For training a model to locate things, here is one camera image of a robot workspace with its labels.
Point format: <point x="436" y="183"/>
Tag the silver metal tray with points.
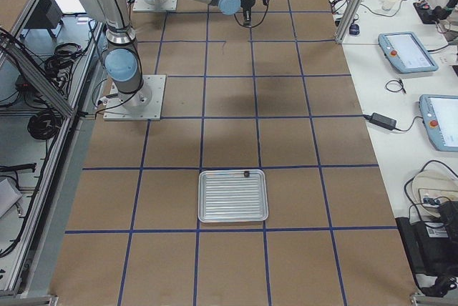
<point x="227" y="196"/>

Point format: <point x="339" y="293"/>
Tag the blue teach pendant near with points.
<point x="439" y="113"/>

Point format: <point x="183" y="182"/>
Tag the aluminium frame post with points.
<point x="352" y="2"/>

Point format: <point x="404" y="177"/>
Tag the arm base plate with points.
<point x="145" y="104"/>
<point x="154" y="6"/>

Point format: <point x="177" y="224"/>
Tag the blue teach pendant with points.
<point x="406" y="53"/>
<point x="439" y="113"/>

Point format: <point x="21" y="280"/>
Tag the aluminium frame rail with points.
<point x="48" y="52"/>

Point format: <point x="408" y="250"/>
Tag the blue teach pendant far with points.
<point x="406" y="53"/>

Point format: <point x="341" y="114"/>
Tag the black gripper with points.
<point x="246" y="3"/>

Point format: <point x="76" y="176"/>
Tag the black power brick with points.
<point x="381" y="121"/>

